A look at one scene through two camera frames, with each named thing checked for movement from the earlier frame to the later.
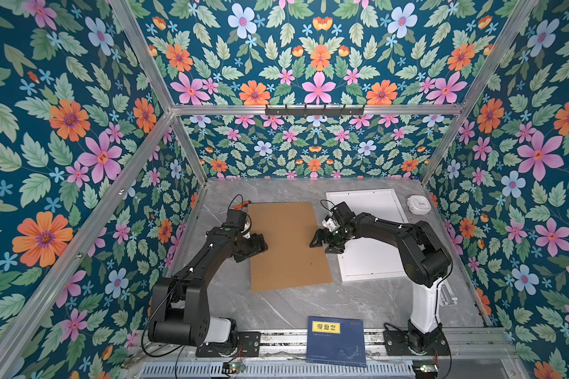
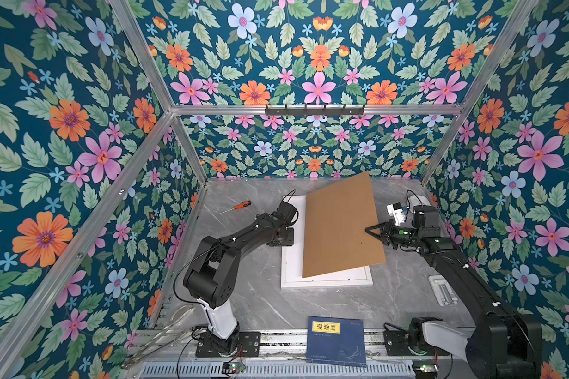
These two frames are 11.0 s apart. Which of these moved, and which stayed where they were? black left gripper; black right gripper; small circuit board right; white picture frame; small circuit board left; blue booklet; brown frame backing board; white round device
Moved: black left gripper; black right gripper; brown frame backing board; white picture frame
Stayed: small circuit board left; white round device; small circuit board right; blue booklet
